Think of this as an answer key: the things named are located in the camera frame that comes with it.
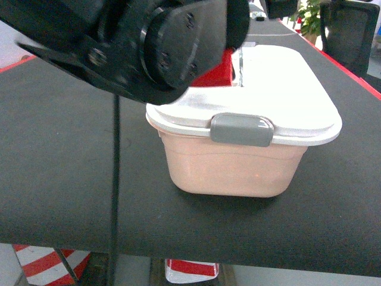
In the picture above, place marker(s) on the red white striped cone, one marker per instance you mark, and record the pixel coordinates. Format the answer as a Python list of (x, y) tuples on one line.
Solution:
[(185, 272), (44, 266)]

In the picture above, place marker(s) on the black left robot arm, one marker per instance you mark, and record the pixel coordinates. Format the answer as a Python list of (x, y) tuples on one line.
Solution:
[(147, 51)]

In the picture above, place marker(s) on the green potted plant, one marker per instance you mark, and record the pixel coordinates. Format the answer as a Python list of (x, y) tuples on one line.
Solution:
[(307, 19)]

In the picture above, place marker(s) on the black office chair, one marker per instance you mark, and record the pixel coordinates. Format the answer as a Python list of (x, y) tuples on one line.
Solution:
[(347, 31)]

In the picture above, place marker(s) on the red padded left gripper finger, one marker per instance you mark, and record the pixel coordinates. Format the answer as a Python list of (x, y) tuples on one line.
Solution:
[(221, 75)]

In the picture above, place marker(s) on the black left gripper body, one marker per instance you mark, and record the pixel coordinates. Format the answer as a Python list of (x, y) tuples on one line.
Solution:
[(148, 51)]

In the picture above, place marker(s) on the white box lid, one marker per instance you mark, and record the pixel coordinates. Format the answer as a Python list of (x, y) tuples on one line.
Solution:
[(276, 99)]

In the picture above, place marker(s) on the pink plastic storage box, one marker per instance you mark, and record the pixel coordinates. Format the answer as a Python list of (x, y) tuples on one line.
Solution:
[(199, 165)]

